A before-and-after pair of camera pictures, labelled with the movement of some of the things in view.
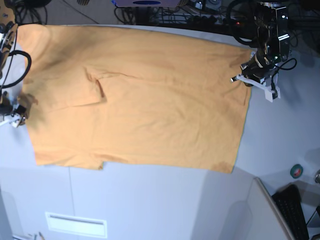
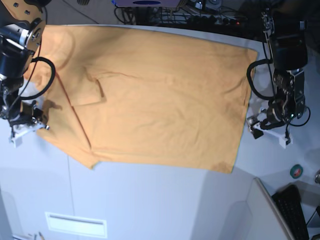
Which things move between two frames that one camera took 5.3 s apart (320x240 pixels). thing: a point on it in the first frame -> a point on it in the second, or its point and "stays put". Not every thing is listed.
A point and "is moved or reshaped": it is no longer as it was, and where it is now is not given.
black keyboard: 287,200 stays put
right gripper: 254,71 -> 279,111
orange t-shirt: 116,98 is moved or reshaped
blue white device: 145,3 stays put
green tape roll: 296,171 stays put
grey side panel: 257,217 stays put
